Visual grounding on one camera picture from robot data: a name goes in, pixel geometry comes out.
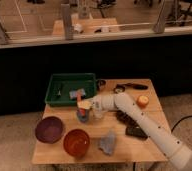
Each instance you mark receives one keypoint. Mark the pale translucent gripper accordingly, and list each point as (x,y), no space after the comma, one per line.
(84,104)

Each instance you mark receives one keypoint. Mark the red orange pepper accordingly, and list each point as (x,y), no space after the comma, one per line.
(79,98)

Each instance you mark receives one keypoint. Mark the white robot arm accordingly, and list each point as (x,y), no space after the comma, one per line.
(177,152)

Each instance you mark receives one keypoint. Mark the blue plastic cup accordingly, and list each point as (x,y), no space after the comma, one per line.
(83,118)

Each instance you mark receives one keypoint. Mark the white cup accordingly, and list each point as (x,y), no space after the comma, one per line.
(98,114)

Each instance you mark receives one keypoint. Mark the grey sponge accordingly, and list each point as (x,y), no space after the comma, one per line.
(73,94)

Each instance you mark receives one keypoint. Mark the dark small object in tray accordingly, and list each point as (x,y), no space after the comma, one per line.
(59,90)

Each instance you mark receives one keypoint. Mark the green plastic tray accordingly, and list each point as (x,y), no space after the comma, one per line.
(70,81)

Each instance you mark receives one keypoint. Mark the black peeler tool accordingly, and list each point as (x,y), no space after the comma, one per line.
(122,87)

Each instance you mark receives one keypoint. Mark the brown grape bunch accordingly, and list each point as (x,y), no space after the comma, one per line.
(125,119)

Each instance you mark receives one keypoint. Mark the red orange bowl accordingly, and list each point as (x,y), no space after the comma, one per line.
(76,143)

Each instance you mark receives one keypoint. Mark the purple bowl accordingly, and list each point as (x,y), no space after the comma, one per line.
(49,130)

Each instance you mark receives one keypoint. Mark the light blue cloth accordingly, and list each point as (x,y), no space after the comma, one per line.
(107,143)

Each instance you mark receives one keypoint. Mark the black rectangular block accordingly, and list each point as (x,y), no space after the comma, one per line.
(136,132)

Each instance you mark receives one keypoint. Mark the orange apple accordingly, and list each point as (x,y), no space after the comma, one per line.
(142,101)

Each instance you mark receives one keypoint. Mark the background wooden table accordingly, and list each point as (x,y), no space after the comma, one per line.
(89,26)

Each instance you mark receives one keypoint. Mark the small dark ring object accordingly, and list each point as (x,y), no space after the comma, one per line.
(100,83)

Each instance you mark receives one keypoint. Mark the grey metal post middle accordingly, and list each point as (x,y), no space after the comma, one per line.
(67,21)

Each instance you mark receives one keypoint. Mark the grey metal post right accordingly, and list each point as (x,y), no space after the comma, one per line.
(159,26)

